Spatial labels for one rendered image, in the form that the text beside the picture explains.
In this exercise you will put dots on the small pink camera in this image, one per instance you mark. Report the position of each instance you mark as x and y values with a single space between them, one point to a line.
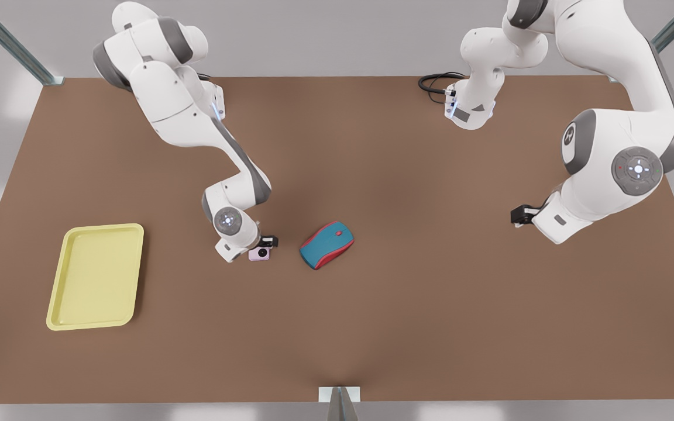
260 253

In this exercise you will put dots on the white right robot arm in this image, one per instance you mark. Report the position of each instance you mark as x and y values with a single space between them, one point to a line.
179 99

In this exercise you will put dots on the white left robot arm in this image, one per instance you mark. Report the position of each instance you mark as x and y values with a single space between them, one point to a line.
618 134

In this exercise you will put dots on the blue and red computer mouse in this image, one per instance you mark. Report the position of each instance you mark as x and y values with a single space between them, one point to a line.
326 245

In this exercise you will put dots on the yellow plastic tray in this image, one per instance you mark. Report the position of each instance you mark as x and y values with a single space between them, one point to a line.
96 276

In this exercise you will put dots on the silver frame post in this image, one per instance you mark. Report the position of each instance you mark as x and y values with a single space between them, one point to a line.
9 41
673 26
340 403

